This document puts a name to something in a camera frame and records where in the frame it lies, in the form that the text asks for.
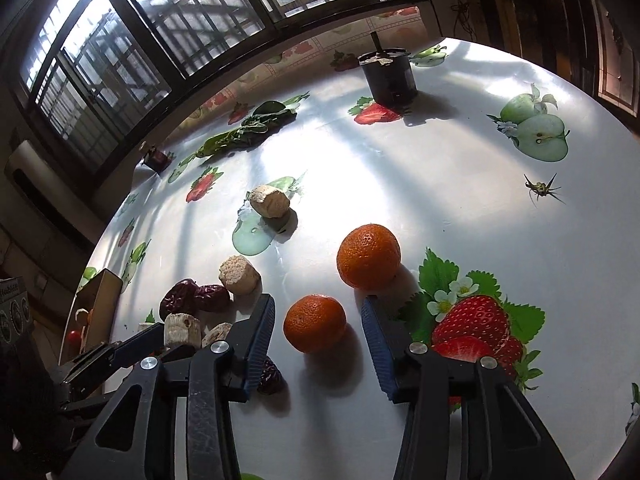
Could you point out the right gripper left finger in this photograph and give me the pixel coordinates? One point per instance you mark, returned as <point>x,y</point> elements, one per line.
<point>134,435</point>

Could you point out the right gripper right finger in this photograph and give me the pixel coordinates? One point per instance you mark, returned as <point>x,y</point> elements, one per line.
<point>502,435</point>

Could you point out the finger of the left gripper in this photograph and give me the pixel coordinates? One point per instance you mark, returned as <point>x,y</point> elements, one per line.
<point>122,354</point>

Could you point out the beige cake round piece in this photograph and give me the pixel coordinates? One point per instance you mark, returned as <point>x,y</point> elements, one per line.
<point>182,328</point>

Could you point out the red date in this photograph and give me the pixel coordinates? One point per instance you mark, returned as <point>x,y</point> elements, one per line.
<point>271,382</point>
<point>211,298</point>
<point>180,299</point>

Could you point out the orange mandarin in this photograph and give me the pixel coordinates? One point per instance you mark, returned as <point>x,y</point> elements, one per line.
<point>369,257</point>
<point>314,323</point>

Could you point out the small beige cake piece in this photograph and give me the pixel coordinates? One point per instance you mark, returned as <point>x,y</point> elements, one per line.
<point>143,326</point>

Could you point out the red tomato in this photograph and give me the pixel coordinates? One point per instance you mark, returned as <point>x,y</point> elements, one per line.
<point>74,339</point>

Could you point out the cardboard tray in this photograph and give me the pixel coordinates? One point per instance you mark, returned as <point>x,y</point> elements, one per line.
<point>92,313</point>

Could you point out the small dark bottle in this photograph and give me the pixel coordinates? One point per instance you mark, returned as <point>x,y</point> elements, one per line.
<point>155,159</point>

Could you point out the white standing air conditioner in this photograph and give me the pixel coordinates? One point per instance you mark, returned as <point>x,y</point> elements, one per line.
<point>42,186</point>

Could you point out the green leafy vegetable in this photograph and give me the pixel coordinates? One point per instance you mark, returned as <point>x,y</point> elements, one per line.
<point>268,117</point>

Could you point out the window with metal bars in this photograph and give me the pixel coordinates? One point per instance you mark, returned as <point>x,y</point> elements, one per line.
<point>96,68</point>

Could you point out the black cup with stick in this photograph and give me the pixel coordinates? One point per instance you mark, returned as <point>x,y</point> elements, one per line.
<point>389,74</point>

